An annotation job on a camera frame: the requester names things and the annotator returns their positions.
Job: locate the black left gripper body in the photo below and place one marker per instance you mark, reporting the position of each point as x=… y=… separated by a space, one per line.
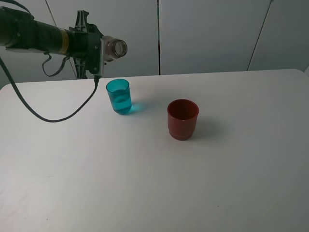
x=84 y=44

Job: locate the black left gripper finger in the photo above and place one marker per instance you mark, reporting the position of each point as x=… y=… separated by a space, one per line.
x=81 y=24
x=80 y=67

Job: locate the clear smoky plastic bottle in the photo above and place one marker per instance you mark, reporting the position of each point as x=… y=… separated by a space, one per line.
x=113 y=48

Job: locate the translucent teal plastic cup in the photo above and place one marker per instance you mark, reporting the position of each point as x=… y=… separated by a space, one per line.
x=119 y=95

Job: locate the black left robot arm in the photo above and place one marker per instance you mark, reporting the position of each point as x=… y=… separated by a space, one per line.
x=19 y=31

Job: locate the red plastic cup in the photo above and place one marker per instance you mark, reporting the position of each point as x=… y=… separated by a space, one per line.
x=182 y=118

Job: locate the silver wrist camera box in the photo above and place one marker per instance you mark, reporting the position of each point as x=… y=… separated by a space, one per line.
x=95 y=56

